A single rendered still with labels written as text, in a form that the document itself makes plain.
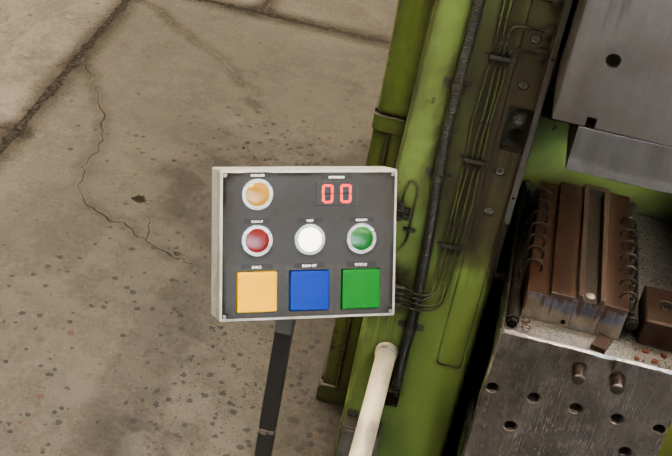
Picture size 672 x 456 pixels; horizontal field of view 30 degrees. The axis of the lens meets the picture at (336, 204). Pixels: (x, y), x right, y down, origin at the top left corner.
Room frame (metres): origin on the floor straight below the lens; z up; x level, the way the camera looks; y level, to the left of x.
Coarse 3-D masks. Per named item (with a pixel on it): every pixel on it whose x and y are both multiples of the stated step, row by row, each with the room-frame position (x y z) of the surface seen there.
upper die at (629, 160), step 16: (576, 128) 2.01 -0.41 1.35; (592, 128) 1.99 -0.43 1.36; (576, 144) 1.99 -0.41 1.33; (592, 144) 1.99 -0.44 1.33; (608, 144) 1.99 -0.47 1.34; (624, 144) 1.99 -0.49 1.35; (640, 144) 1.98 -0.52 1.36; (656, 144) 1.98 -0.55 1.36; (576, 160) 1.99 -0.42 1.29; (592, 160) 1.99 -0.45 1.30; (608, 160) 1.99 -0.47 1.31; (624, 160) 1.98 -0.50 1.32; (640, 160) 1.98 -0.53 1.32; (656, 160) 1.98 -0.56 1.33; (608, 176) 1.99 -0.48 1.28; (624, 176) 1.98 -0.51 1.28; (640, 176) 1.98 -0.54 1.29; (656, 176) 1.98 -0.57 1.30
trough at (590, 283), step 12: (600, 192) 2.38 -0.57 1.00; (600, 204) 2.35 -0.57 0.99; (588, 216) 2.29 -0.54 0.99; (600, 216) 2.30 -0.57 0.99; (588, 228) 2.24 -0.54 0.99; (600, 228) 2.25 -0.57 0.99; (588, 240) 2.20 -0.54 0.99; (600, 240) 2.21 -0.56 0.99; (588, 252) 2.16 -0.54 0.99; (600, 252) 2.16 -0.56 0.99; (588, 264) 2.11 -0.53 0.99; (600, 264) 2.11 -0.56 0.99; (588, 276) 2.07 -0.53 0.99; (600, 276) 2.07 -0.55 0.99; (588, 288) 2.03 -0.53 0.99; (600, 288) 2.02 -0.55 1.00; (588, 300) 1.99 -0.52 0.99; (600, 300) 1.98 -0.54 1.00
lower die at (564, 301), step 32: (544, 192) 2.36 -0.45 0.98; (576, 192) 2.37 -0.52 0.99; (608, 192) 2.38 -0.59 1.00; (576, 224) 2.25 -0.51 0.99; (608, 224) 2.27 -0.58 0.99; (544, 256) 2.12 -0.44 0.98; (576, 256) 2.13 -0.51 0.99; (608, 256) 2.15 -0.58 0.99; (544, 288) 2.01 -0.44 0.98; (576, 288) 2.02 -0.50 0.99; (608, 288) 2.03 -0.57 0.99; (544, 320) 1.99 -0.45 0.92; (576, 320) 1.98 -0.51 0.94; (608, 320) 1.98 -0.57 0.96
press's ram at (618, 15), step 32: (576, 0) 2.20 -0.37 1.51; (608, 0) 1.99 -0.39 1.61; (640, 0) 1.99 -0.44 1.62; (576, 32) 2.00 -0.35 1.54; (608, 32) 1.99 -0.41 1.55; (640, 32) 1.99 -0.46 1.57; (576, 64) 2.00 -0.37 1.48; (608, 64) 2.00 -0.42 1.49; (640, 64) 1.99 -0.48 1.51; (576, 96) 2.00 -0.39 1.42; (608, 96) 1.99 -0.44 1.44; (640, 96) 1.99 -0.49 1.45; (608, 128) 1.99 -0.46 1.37; (640, 128) 1.98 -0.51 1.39
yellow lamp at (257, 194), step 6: (252, 186) 1.89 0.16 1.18; (258, 186) 1.89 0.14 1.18; (264, 186) 1.89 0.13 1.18; (246, 192) 1.88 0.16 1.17; (252, 192) 1.88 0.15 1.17; (258, 192) 1.88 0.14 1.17; (264, 192) 1.89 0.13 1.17; (246, 198) 1.87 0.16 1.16; (252, 198) 1.88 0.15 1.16; (258, 198) 1.88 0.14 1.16; (264, 198) 1.88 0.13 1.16; (252, 204) 1.87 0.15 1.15; (258, 204) 1.87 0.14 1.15
